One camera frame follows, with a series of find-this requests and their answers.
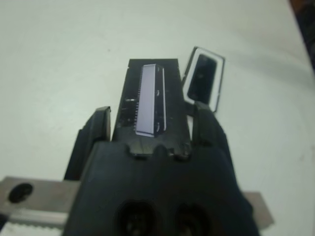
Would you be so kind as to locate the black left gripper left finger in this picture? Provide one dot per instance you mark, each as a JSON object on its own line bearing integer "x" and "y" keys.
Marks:
{"x": 98, "y": 125}

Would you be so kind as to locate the black slim camera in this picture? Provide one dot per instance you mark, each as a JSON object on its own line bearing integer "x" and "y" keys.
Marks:
{"x": 203, "y": 76}

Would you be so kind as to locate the black box lid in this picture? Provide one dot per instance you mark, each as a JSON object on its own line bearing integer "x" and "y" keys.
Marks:
{"x": 147, "y": 103}

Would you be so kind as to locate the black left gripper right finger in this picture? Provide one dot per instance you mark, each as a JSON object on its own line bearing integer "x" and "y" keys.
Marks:
{"x": 209, "y": 127}

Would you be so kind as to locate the black box white insert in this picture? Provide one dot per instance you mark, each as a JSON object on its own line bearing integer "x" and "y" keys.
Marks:
{"x": 220, "y": 81}

